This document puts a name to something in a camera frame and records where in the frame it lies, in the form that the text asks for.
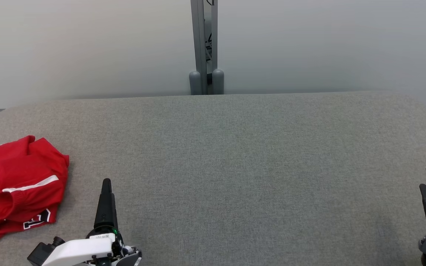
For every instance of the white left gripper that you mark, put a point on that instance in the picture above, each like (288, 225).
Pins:
(76, 251)

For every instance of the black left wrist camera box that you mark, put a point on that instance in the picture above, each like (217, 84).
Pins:
(41, 253)

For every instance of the red shorts white stripe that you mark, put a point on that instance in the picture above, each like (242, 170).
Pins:
(17, 170)

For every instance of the grey partition post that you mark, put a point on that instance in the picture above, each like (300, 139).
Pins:
(200, 44)

